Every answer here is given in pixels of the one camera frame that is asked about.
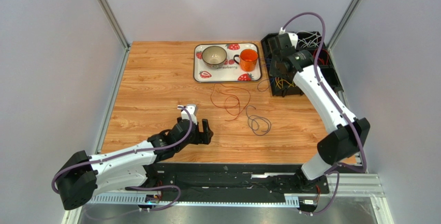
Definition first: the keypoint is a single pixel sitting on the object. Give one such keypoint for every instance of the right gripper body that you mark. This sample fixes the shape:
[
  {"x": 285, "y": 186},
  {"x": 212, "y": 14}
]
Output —
[{"x": 278, "y": 66}]

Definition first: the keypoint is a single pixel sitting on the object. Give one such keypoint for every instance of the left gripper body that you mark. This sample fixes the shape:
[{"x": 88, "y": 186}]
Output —
[{"x": 197, "y": 137}]

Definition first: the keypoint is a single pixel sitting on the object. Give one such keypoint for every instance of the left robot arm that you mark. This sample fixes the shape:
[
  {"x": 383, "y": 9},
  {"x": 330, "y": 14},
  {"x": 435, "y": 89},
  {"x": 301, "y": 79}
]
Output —
[{"x": 84, "y": 176}]

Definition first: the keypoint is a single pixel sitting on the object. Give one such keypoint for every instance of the orange mug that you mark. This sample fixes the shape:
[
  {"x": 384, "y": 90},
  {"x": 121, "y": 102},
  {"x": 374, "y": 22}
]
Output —
[{"x": 247, "y": 59}]

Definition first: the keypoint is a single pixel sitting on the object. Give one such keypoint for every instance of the black compartment organizer box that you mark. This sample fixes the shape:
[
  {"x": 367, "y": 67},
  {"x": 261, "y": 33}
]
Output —
[{"x": 307, "y": 41}]

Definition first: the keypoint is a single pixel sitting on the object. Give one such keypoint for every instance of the white strawberry tray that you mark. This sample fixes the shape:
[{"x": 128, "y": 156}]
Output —
[{"x": 230, "y": 71}]

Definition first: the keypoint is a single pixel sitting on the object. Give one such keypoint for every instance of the beige ceramic bowl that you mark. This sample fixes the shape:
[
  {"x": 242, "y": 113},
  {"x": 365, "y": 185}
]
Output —
[{"x": 214, "y": 56}]

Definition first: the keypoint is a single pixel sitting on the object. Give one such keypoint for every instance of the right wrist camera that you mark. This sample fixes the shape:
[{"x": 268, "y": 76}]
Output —
[{"x": 292, "y": 36}]

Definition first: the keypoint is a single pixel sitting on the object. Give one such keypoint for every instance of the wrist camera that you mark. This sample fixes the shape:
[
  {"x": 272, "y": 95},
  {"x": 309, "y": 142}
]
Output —
[
  {"x": 292, "y": 36},
  {"x": 188, "y": 112}
]

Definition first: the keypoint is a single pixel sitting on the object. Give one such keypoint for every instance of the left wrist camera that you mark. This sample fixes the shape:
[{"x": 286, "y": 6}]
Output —
[{"x": 188, "y": 112}]

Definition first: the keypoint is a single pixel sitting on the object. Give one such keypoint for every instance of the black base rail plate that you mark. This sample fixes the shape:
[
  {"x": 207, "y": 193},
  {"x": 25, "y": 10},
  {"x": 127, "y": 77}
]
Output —
[{"x": 230, "y": 183}]

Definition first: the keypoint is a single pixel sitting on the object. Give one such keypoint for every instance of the aluminium frame post right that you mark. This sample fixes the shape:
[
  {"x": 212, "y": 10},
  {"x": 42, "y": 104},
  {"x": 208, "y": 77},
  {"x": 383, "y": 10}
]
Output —
[{"x": 349, "y": 12}]

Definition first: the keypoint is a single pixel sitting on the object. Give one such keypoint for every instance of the aluminium frame post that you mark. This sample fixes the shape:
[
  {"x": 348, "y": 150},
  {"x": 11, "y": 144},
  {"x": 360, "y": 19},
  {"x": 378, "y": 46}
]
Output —
[
  {"x": 349, "y": 12},
  {"x": 114, "y": 23}
]

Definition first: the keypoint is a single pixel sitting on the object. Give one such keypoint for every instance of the aluminium frame post left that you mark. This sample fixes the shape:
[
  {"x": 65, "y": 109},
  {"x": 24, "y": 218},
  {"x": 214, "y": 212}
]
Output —
[{"x": 114, "y": 23}]

